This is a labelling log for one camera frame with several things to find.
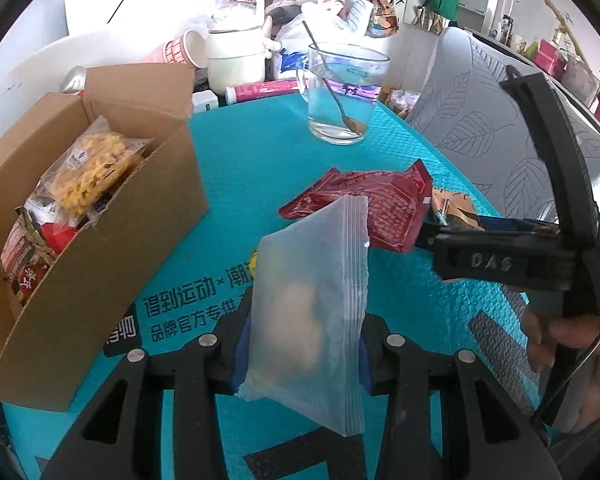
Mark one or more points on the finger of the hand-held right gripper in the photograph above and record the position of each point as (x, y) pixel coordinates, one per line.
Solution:
(430, 237)
(505, 223)

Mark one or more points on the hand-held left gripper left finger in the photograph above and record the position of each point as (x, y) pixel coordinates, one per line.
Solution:
(241, 360)

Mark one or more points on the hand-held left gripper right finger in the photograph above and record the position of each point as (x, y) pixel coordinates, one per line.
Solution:
(370, 370)

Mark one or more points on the brown patterned snack packet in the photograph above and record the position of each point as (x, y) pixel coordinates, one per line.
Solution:
(455, 205)

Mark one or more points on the red snack packet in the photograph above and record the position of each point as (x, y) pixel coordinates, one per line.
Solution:
(380, 200)

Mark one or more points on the frosted zip bag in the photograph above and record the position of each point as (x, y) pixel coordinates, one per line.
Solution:
(305, 310)

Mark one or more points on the cardboard box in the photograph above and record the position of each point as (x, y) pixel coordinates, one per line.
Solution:
(105, 270)

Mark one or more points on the dark red noodle packet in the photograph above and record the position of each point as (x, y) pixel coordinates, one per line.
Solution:
(25, 265)

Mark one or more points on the yellow crisps packet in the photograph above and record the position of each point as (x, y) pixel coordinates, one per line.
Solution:
(90, 170)

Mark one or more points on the person's right hand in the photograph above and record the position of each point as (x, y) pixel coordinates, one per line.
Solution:
(540, 340)

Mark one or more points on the grey leaf-pattern chair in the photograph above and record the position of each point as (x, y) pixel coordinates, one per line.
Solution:
(480, 110)

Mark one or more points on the metal spoon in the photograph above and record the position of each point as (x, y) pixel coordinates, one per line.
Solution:
(352, 122)

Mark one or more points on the glass cup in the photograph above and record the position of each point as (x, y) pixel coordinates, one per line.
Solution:
(330, 110)

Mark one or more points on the pink gift box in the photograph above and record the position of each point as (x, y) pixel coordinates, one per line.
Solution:
(550, 57)

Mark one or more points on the blue plastic bag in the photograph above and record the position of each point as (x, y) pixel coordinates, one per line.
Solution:
(290, 62)

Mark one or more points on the pink tube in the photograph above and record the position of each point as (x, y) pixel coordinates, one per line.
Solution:
(260, 91)

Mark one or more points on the colourful patterned bag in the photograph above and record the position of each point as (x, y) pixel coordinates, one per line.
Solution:
(385, 15)

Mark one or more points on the white plastic bag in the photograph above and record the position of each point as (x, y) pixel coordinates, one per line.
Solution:
(340, 15)

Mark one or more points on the white lidded pot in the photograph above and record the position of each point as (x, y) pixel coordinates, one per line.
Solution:
(235, 65)

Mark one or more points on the small white box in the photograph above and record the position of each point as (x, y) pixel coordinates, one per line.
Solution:
(205, 100)

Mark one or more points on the pink paper cup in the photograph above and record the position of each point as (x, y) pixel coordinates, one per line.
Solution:
(180, 50)

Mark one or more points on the silver can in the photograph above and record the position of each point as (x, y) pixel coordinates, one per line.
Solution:
(72, 80)

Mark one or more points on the white fridge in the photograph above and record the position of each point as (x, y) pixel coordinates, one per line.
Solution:
(155, 5)

